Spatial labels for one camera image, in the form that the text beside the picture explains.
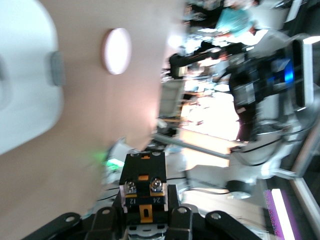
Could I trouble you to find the pink round plate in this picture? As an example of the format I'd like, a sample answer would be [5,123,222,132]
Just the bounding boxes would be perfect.
[100,27,133,76]

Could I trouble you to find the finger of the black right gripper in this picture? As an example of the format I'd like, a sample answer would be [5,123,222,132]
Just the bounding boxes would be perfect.
[169,52,214,76]
[196,40,232,60]

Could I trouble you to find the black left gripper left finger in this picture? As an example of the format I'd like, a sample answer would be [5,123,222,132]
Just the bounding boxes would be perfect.
[21,191,127,240]

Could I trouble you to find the teal background object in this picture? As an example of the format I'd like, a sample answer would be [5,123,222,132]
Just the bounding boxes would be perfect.
[215,4,255,34]

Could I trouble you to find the orange black switch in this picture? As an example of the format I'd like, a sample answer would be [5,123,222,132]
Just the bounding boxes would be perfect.
[118,151,171,240]

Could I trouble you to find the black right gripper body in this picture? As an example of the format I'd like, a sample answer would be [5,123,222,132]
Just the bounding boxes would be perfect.
[228,41,295,106]

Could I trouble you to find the white lidded box grey latches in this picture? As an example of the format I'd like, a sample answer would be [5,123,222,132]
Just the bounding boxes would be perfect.
[0,0,67,156]

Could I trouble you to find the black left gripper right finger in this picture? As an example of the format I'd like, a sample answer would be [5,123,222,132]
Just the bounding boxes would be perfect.
[166,184,259,240]

